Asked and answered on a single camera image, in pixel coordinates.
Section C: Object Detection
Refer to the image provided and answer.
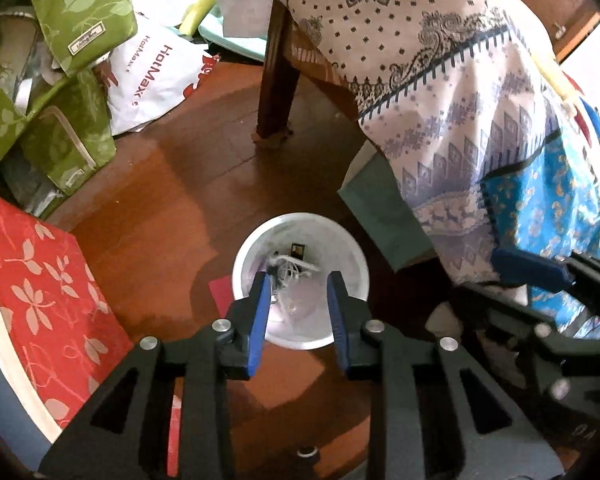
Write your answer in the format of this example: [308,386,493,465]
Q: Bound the white round trash bin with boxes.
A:
[232,212,370,350]

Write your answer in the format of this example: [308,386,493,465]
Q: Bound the red floral storage box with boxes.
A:
[0,198,132,441]

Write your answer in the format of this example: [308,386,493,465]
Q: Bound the patterned patchwork bed sheet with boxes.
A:
[219,0,600,284]

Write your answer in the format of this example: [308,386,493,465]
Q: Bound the white HotMaxx plastic bag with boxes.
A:
[107,13,219,136]

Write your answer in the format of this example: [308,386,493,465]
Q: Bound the green leaf pattern bag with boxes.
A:
[0,0,137,195]

